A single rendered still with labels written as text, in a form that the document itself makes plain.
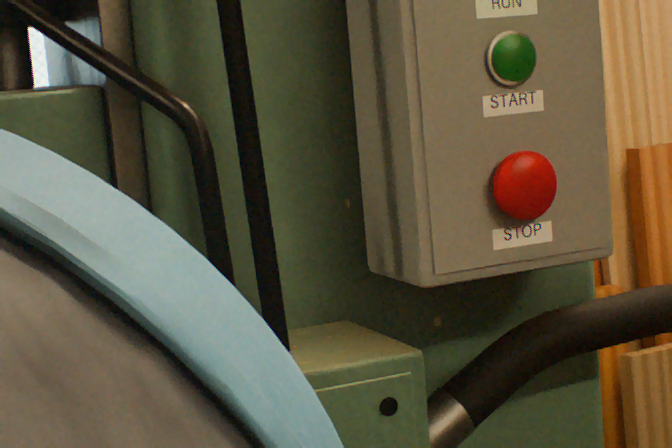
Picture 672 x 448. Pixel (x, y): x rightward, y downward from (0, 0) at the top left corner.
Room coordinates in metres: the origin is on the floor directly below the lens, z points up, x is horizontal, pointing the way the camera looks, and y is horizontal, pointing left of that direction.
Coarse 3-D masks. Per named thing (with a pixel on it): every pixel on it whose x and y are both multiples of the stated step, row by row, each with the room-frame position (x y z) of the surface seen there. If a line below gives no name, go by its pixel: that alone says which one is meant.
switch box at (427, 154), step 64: (384, 0) 0.56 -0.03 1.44; (448, 0) 0.55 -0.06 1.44; (576, 0) 0.57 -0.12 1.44; (384, 64) 0.56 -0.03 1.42; (448, 64) 0.55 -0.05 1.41; (576, 64) 0.57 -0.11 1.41; (384, 128) 0.57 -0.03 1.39; (448, 128) 0.55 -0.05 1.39; (512, 128) 0.56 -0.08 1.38; (576, 128) 0.57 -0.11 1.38; (384, 192) 0.57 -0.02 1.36; (448, 192) 0.55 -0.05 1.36; (576, 192) 0.57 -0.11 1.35; (384, 256) 0.58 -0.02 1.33; (448, 256) 0.55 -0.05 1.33; (512, 256) 0.56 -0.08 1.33; (576, 256) 0.57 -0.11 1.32
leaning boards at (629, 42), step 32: (608, 0) 2.21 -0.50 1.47; (640, 0) 2.27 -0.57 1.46; (608, 32) 2.20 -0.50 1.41; (640, 32) 2.23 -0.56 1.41; (608, 64) 2.20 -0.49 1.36; (640, 64) 2.22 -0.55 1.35; (608, 96) 2.19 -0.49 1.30; (640, 96) 2.22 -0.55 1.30; (608, 128) 2.19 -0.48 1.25; (640, 128) 2.21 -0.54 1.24; (608, 160) 2.18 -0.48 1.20; (640, 160) 2.12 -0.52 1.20; (640, 192) 2.12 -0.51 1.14; (640, 224) 2.13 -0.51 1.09; (640, 256) 2.13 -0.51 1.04; (608, 288) 2.03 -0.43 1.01; (608, 352) 2.02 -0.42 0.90; (640, 352) 1.98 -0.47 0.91; (608, 384) 2.01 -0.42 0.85; (640, 384) 1.96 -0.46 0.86; (608, 416) 2.01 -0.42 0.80; (640, 416) 1.95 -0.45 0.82
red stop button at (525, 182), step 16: (512, 160) 0.55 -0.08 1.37; (528, 160) 0.55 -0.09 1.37; (544, 160) 0.55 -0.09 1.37; (496, 176) 0.55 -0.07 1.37; (512, 176) 0.55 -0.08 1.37; (528, 176) 0.55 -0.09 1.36; (544, 176) 0.55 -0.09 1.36; (496, 192) 0.55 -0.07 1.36; (512, 192) 0.55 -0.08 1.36; (528, 192) 0.55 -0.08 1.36; (544, 192) 0.55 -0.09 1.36; (512, 208) 0.55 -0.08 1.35; (528, 208) 0.55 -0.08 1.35; (544, 208) 0.55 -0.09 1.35
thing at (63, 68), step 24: (72, 0) 0.64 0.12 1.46; (96, 0) 0.59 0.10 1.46; (120, 0) 0.60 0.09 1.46; (72, 24) 0.65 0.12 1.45; (96, 24) 0.60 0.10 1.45; (120, 24) 0.60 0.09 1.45; (48, 48) 0.72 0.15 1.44; (120, 48) 0.59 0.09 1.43; (48, 72) 0.73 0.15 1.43; (72, 72) 0.66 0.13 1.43; (96, 72) 0.61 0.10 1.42; (120, 96) 0.59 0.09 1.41; (120, 120) 0.59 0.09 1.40; (120, 144) 0.59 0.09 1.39; (120, 168) 0.59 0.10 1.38; (144, 168) 0.60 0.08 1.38; (144, 192) 0.60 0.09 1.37
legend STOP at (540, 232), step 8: (528, 224) 0.56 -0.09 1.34; (536, 224) 0.56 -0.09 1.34; (544, 224) 0.56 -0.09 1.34; (496, 232) 0.55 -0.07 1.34; (504, 232) 0.56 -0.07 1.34; (512, 232) 0.56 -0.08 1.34; (520, 232) 0.56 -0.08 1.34; (528, 232) 0.56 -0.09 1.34; (536, 232) 0.56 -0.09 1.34; (544, 232) 0.56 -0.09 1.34; (496, 240) 0.55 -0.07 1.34; (504, 240) 0.56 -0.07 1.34; (512, 240) 0.56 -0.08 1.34; (520, 240) 0.56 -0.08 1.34; (528, 240) 0.56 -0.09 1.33; (536, 240) 0.56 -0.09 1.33; (544, 240) 0.56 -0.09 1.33; (496, 248) 0.55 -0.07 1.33
